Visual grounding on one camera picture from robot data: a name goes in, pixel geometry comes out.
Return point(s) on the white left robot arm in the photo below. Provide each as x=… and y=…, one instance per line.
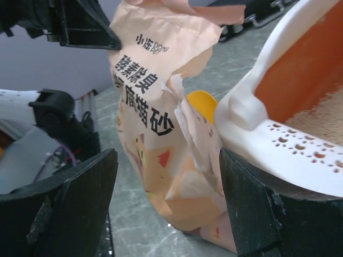
x=53, y=112

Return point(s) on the white orange litter box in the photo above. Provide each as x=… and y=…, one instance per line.
x=298, y=65

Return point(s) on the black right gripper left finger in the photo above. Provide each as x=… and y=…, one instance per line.
x=63, y=215

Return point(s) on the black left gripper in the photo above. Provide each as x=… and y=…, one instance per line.
x=75, y=24

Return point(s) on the clean litter granules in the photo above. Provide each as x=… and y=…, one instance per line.
x=324, y=120

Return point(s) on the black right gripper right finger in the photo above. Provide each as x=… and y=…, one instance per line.
x=272, y=217

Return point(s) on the pink cat litter bag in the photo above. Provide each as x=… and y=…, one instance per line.
x=173, y=148

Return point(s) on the yellow plastic litter scoop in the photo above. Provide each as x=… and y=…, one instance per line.
x=204, y=103

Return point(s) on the black hard case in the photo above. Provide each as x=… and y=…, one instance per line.
x=257, y=14

